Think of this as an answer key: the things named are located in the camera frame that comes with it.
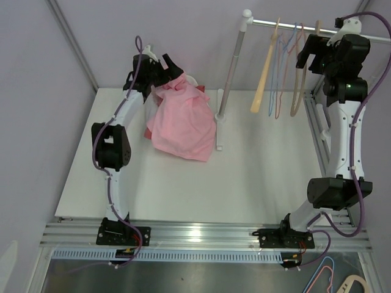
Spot white plastic basket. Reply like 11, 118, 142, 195
146, 74, 199, 123

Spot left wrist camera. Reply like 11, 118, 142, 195
142, 44, 159, 62

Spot blue wire hanger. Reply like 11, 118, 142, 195
268, 32, 286, 117

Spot grey rack upright pole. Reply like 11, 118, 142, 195
215, 9, 254, 121

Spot white rack foot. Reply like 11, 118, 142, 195
214, 89, 226, 151

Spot beige wooden hanger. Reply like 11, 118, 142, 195
250, 18, 280, 114
290, 24, 307, 117

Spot coral red t shirt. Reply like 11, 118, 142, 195
144, 85, 205, 140

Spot aluminium mounting rail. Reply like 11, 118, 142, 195
39, 219, 373, 252

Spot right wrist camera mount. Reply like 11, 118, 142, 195
327, 17, 362, 46

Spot pink and blue spare hangers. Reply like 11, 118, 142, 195
302, 256, 335, 293

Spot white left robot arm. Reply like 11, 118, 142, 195
91, 53, 184, 245

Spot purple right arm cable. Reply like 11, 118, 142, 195
283, 11, 391, 269

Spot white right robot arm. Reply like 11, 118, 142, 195
278, 34, 373, 247

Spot white slotted cable duct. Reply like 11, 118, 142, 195
52, 248, 283, 264

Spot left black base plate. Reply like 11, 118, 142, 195
96, 225, 151, 247

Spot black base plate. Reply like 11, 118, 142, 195
96, 225, 151, 247
252, 228, 315, 249

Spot beige spare hanger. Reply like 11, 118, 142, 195
336, 275, 370, 293

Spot light pink t shirt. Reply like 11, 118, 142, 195
144, 73, 216, 162

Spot grey right rack pole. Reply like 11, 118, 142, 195
364, 51, 390, 92

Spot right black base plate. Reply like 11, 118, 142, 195
252, 228, 315, 249

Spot silver clothes rail bar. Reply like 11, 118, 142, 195
252, 20, 390, 44

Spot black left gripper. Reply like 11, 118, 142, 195
146, 54, 183, 88

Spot pink wire hanger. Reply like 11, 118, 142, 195
274, 23, 302, 120

